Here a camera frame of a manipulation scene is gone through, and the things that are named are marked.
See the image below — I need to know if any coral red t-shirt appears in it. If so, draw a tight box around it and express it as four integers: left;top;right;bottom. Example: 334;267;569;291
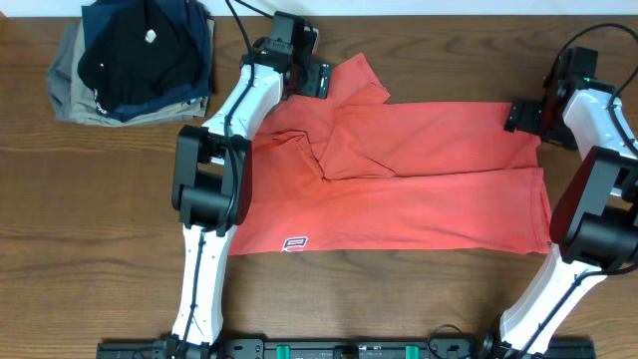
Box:
230;55;550;255

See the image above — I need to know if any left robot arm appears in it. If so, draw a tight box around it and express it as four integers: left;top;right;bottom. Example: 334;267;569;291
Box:
164;51;332;358

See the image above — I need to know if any grey folded garment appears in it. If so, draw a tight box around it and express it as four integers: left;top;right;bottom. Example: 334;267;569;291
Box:
46;22;80;122

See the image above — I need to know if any khaki folded garment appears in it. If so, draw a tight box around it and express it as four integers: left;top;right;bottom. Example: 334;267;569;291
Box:
67;23;208;128

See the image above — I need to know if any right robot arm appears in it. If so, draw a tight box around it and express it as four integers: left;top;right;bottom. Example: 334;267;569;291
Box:
477;89;637;358

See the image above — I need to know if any navy folded garment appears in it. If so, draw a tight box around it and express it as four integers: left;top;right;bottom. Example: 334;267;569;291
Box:
78;0;211;123

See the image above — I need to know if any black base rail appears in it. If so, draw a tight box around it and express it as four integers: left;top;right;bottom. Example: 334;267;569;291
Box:
95;337;597;359

